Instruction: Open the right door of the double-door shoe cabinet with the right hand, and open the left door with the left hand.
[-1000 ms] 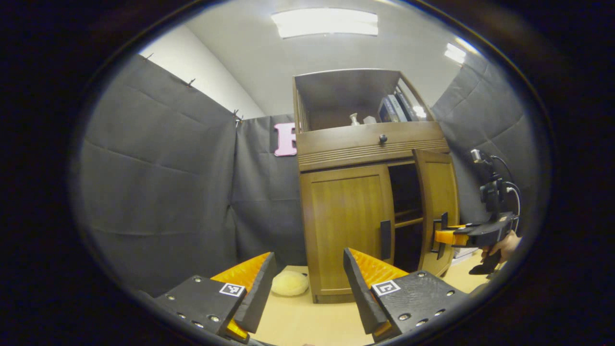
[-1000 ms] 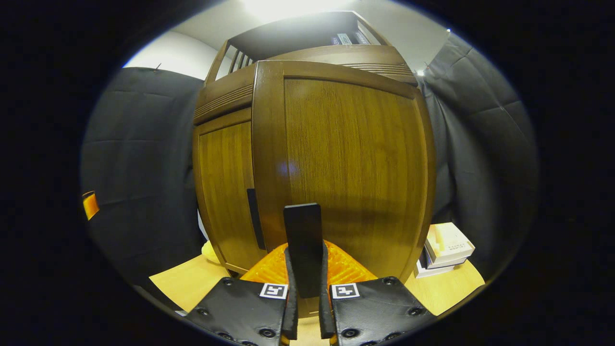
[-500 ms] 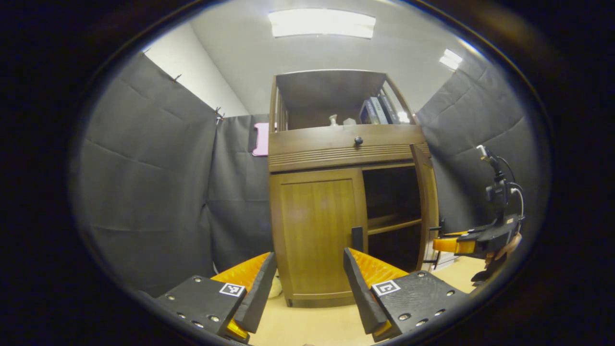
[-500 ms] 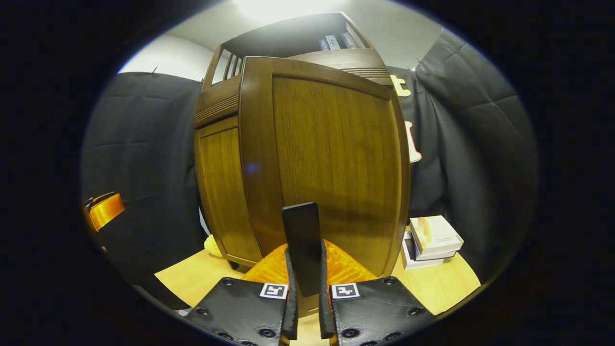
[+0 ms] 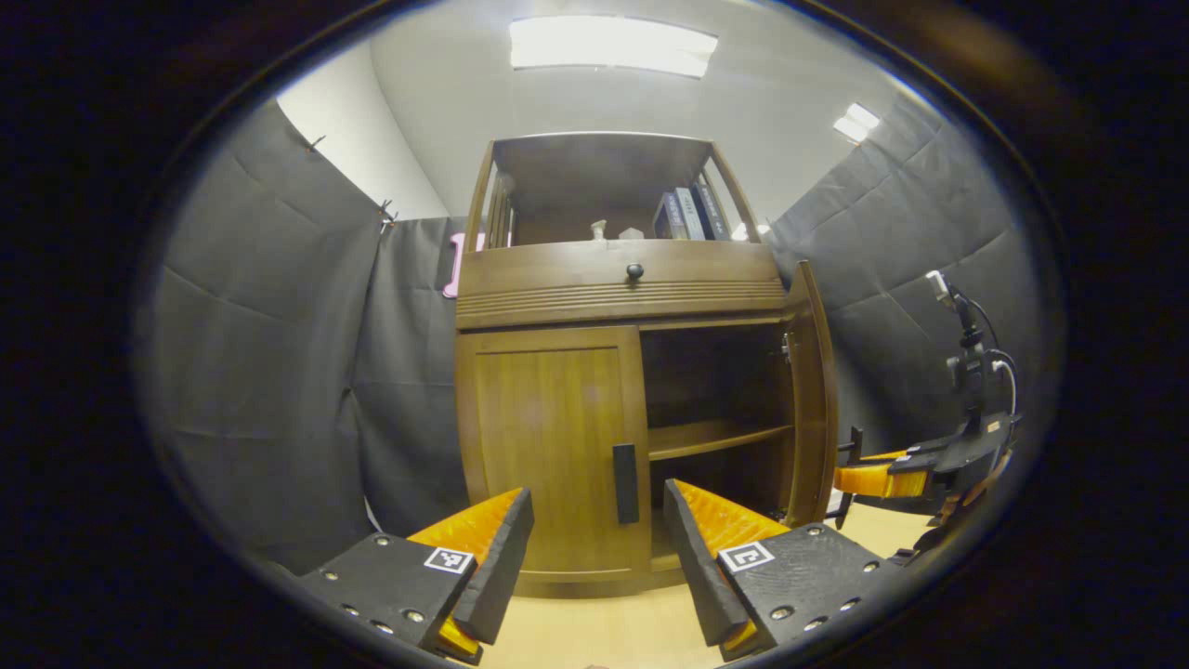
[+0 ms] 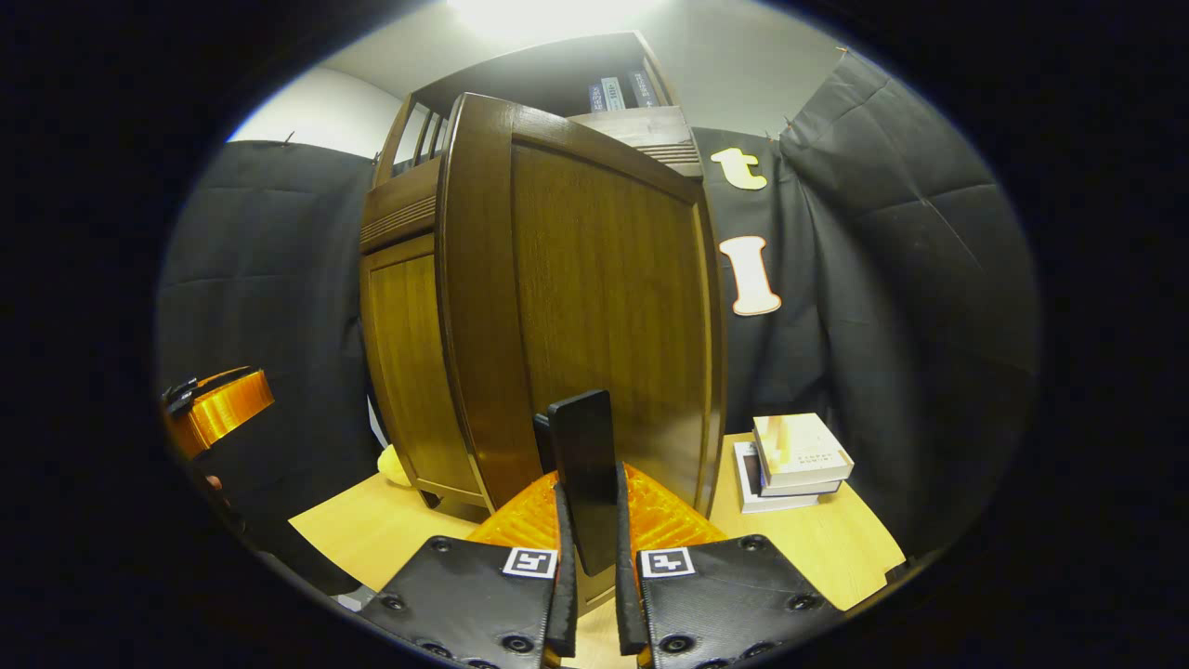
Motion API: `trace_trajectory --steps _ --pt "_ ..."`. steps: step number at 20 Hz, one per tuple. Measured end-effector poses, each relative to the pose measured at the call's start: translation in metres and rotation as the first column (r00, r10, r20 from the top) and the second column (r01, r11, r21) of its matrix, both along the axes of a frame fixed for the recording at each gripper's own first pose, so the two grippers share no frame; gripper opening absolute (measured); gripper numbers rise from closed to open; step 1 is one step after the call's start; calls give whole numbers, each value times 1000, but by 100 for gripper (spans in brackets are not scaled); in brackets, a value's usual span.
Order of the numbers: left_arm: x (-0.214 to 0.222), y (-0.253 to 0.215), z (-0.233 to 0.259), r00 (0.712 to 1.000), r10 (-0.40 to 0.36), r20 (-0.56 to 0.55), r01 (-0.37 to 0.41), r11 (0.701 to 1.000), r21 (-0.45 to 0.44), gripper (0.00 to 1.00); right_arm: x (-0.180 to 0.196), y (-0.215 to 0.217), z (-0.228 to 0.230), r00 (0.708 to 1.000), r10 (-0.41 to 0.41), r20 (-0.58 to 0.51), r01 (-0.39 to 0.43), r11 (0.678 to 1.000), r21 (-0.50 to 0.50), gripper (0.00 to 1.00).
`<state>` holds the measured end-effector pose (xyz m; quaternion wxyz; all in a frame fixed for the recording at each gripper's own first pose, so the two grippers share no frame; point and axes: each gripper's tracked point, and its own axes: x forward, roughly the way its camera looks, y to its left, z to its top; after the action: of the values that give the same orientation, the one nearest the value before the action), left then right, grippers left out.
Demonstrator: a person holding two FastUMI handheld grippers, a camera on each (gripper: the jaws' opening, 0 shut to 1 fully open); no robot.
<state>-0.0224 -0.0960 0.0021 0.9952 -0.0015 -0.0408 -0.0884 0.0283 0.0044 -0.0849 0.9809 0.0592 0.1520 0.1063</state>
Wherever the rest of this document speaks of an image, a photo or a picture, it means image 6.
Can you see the black backdrop cloth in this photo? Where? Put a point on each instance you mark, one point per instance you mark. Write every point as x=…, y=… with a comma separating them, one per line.
x=882, y=325

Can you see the ceiling light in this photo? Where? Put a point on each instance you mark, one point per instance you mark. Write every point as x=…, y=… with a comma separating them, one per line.
x=557, y=14

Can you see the thin dark-edged book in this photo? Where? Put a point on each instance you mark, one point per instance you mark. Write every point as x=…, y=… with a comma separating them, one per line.
x=803, y=489

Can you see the light grey upright book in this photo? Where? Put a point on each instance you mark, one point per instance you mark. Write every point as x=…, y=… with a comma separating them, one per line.
x=613, y=94

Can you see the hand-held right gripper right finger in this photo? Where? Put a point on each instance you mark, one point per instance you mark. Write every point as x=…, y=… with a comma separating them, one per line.
x=628, y=604

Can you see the small yellow object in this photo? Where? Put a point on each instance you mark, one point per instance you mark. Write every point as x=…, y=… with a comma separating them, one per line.
x=395, y=466

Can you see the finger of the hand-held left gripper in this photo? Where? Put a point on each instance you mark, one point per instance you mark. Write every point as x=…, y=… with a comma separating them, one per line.
x=228, y=409

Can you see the dark grey upright book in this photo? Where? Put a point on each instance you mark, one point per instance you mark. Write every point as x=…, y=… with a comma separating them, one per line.
x=596, y=98

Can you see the wooden double-door shoe cabinet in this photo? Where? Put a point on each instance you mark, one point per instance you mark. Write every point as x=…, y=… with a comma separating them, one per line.
x=520, y=79

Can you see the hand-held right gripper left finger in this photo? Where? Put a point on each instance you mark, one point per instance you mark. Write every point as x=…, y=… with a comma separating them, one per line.
x=565, y=595

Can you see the wooden cabinet door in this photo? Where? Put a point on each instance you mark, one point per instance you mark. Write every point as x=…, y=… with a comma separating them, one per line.
x=413, y=372
x=604, y=279

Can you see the cream paperback book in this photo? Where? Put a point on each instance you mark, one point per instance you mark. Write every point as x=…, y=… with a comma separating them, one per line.
x=799, y=446

